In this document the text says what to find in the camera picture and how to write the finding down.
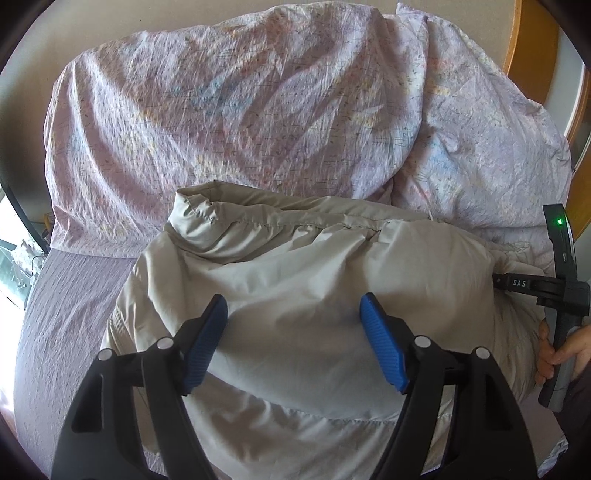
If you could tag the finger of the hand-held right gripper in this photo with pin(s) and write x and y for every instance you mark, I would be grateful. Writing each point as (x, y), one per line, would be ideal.
(521, 284)

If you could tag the person's right forearm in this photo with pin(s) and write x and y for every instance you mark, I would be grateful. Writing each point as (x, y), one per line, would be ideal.
(579, 401)

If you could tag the clear plastic bag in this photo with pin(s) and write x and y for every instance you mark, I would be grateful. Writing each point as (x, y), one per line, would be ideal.
(27, 258)

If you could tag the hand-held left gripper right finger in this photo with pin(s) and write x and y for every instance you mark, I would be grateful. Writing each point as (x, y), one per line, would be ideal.
(383, 341)

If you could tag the purple bed sheet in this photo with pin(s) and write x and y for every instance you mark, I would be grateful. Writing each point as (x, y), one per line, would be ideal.
(69, 323)

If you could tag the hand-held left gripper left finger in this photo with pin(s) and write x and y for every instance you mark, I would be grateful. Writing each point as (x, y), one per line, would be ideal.
(203, 346)

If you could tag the person's right hand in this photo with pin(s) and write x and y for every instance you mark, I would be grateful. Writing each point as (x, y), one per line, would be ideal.
(582, 350)

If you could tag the pink floral duvet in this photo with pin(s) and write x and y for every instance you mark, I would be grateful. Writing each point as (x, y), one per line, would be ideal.
(231, 115)

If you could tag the wooden framed glass door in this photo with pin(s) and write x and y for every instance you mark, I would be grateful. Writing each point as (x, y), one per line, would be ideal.
(526, 46)

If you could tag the beige puffer jacket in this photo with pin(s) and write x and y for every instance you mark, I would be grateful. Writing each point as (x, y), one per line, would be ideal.
(300, 277)

